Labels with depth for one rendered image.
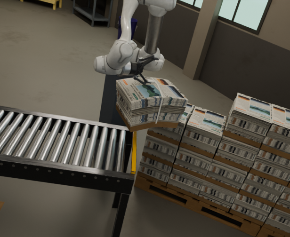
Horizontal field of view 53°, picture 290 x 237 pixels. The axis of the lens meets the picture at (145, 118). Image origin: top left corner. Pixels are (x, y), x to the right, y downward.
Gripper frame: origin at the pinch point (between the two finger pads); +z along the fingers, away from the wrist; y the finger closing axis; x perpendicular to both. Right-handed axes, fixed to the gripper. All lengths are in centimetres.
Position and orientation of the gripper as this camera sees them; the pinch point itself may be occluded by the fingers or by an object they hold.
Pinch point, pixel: (157, 71)
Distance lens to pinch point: 186.9
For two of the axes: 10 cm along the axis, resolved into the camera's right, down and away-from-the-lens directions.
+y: -2.8, 8.3, 4.8
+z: 8.8, 0.2, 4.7
